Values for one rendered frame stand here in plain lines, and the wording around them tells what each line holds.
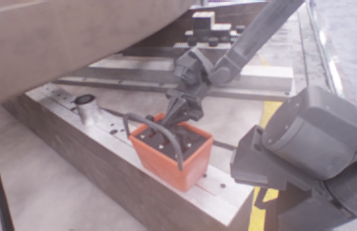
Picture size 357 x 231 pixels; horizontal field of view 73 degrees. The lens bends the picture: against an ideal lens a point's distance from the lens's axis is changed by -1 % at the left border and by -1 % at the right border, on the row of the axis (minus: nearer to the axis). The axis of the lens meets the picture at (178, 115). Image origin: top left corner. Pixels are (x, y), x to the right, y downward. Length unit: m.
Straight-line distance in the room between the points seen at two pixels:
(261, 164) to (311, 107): 0.07
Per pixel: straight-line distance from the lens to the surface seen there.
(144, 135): 0.68
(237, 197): 0.66
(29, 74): 0.97
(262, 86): 1.74
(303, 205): 0.27
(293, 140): 0.22
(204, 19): 1.67
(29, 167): 1.56
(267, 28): 0.61
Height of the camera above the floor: 1.22
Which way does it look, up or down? 35 degrees down
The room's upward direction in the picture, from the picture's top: 6 degrees counter-clockwise
